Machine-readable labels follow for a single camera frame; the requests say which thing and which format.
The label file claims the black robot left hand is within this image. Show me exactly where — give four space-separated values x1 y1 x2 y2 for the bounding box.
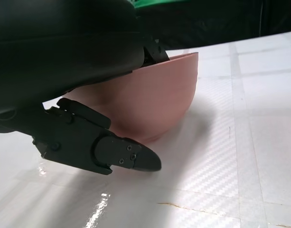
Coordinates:
0 0 169 176

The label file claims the pink plastic bowl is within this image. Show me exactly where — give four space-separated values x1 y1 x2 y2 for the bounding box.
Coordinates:
83 52 199 143

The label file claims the green backdrop cloth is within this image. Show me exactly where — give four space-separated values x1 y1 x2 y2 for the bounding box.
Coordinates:
132 0 166 9

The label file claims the black backdrop curtain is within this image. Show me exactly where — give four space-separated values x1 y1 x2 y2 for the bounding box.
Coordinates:
134 0 291 52

